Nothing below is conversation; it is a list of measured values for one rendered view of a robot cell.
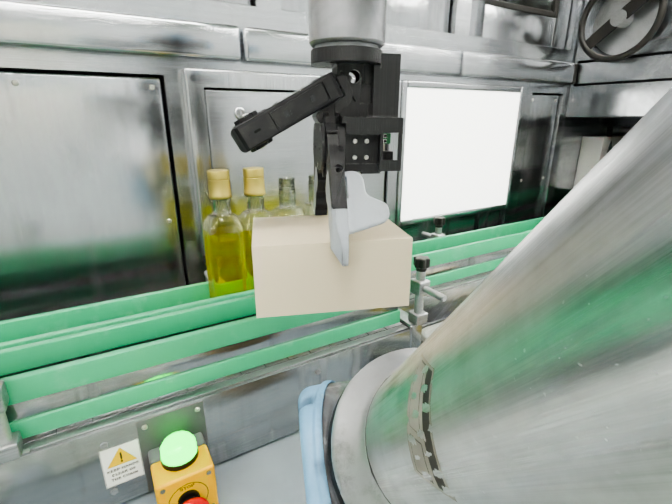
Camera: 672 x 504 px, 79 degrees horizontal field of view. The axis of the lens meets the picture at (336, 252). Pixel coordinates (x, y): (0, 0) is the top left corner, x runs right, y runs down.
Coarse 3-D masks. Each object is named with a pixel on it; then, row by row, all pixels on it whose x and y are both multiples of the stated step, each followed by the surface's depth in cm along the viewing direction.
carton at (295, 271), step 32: (256, 224) 46; (288, 224) 46; (320, 224) 46; (384, 224) 46; (256, 256) 39; (288, 256) 39; (320, 256) 40; (352, 256) 40; (384, 256) 41; (256, 288) 40; (288, 288) 40; (320, 288) 41; (352, 288) 42; (384, 288) 42
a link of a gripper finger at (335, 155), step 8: (328, 136) 38; (336, 136) 38; (328, 144) 38; (336, 144) 38; (328, 152) 38; (336, 152) 38; (344, 152) 38; (328, 160) 38; (336, 160) 38; (344, 160) 38; (328, 168) 39; (336, 168) 38; (344, 168) 39; (336, 176) 38; (344, 176) 39; (336, 184) 38; (344, 184) 38; (336, 192) 38; (344, 192) 38; (336, 200) 38; (344, 200) 38; (336, 208) 38
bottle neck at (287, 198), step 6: (282, 180) 68; (288, 180) 68; (294, 180) 70; (282, 186) 69; (288, 186) 69; (294, 186) 70; (282, 192) 69; (288, 192) 69; (294, 192) 70; (282, 198) 70; (288, 198) 69; (294, 198) 70; (282, 204) 70; (288, 204) 70; (294, 204) 70
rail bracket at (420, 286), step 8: (416, 256) 71; (424, 256) 71; (416, 264) 70; (424, 264) 69; (416, 272) 71; (424, 272) 71; (416, 280) 71; (424, 280) 71; (416, 288) 71; (424, 288) 70; (416, 296) 72; (432, 296) 69; (440, 296) 67; (416, 304) 73; (416, 312) 73; (424, 312) 73; (416, 320) 73; (424, 320) 73
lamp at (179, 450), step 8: (176, 432) 53; (184, 432) 53; (168, 440) 51; (176, 440) 51; (184, 440) 51; (192, 440) 52; (160, 448) 51; (168, 448) 50; (176, 448) 50; (184, 448) 50; (192, 448) 51; (168, 456) 50; (176, 456) 50; (184, 456) 50; (192, 456) 51; (168, 464) 50; (176, 464) 50; (184, 464) 50
